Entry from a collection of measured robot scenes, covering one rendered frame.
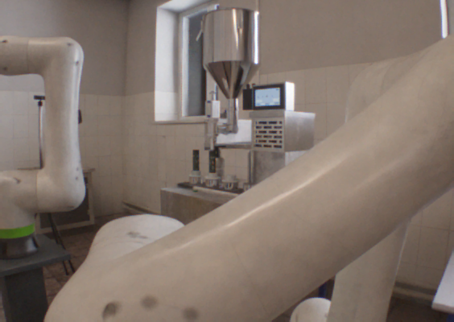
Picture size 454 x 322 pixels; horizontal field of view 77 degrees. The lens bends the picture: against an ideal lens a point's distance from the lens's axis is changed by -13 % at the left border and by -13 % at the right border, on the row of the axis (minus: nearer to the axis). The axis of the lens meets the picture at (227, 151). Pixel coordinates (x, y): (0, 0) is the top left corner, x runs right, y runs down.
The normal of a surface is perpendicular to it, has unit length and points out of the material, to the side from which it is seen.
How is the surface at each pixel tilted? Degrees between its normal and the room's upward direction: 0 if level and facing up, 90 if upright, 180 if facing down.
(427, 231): 90
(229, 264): 63
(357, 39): 90
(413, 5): 90
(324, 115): 90
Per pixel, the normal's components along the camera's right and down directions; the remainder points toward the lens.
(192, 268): -0.21, -0.54
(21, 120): 0.73, 0.05
